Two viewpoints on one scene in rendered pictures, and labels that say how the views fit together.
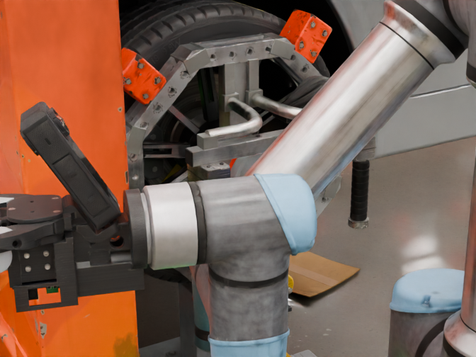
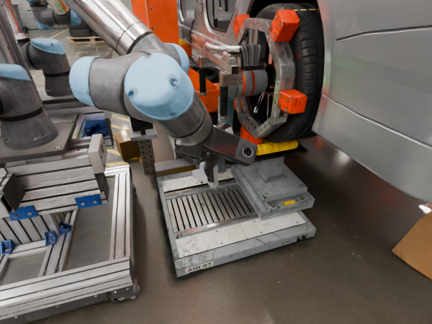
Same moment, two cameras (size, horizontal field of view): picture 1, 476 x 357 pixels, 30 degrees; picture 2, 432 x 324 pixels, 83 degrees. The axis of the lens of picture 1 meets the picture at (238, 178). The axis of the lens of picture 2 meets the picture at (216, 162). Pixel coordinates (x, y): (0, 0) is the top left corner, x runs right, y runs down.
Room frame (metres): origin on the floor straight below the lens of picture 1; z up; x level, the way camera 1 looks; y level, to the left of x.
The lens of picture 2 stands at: (1.88, -1.27, 1.20)
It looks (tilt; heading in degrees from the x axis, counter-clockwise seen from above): 34 degrees down; 101
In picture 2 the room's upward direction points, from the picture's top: straight up
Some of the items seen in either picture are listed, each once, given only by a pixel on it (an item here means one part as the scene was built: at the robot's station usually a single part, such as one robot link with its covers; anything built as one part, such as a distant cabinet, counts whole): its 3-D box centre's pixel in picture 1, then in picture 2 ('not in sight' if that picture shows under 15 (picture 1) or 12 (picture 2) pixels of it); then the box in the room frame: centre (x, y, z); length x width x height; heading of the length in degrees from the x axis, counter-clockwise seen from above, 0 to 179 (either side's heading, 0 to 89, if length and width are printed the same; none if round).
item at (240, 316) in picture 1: (244, 304); (45, 17); (0.75, -0.01, 1.12); 0.11 x 0.08 x 0.11; 13
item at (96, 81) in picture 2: not in sight; (120, 83); (1.66, -0.92, 1.09); 0.11 x 0.11 x 0.08; 77
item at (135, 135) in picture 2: not in sight; (141, 124); (1.05, 0.23, 0.44); 0.43 x 0.17 x 0.03; 119
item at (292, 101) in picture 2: not in sight; (291, 101); (2.00, -0.27, 0.85); 0.09 x 0.08 x 0.07; 119
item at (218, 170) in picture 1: (208, 172); (207, 60); (1.58, 0.06, 0.93); 0.09 x 0.05 x 0.05; 29
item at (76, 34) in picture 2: not in sight; (90, 21); (-3.71, 6.77, 0.55); 1.40 x 0.80 x 1.09; 25
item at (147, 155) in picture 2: not in sight; (146, 148); (1.03, 0.25, 0.21); 0.10 x 0.10 x 0.42; 29
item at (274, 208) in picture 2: not in sight; (269, 184); (1.99, 0.09, 0.13); 0.50 x 0.36 x 0.10; 119
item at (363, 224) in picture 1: (359, 191); (224, 101); (1.72, -0.26, 0.83); 0.04 x 0.04 x 0.16
